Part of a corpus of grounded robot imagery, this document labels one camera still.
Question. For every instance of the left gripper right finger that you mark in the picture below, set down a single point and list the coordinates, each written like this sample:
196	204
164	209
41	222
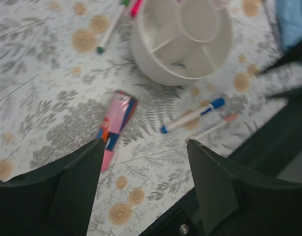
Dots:
237	201

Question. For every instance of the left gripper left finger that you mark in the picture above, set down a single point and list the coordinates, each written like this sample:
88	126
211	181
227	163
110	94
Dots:
55	199

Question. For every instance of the orange capped white marker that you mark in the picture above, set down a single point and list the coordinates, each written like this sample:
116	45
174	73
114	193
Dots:
215	126

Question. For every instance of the purple highlighter pen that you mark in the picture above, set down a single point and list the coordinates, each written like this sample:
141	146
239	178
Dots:
135	8

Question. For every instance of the blue capped white marker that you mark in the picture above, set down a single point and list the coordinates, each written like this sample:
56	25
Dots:
192	115

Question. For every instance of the pink pack of pens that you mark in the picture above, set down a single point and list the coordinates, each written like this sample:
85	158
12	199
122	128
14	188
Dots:
122	107

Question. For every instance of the floral table mat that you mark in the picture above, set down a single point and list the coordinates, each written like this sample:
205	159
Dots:
54	91

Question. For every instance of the white round divided organizer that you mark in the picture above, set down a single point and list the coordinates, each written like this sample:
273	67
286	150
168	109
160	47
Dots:
176	42

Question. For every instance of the light blue shorts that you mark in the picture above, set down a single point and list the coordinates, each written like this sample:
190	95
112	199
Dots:
289	17

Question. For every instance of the thin purple gel pen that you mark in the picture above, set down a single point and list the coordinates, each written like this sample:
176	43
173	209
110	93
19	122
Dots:
269	8

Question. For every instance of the green capped white marker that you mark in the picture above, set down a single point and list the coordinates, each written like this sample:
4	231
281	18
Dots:
102	45

